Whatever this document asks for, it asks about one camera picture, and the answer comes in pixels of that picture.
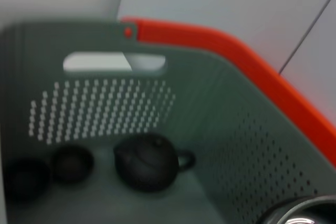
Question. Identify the glass teacup black base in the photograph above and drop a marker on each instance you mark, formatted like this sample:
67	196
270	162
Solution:
302	208

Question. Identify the grey-green perforated storage basket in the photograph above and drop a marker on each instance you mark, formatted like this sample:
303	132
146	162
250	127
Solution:
210	103

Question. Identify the small dark clay cup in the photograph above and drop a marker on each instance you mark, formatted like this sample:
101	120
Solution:
72	163
26	179

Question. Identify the black clay teapot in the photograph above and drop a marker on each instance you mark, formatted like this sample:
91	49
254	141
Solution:
147	161

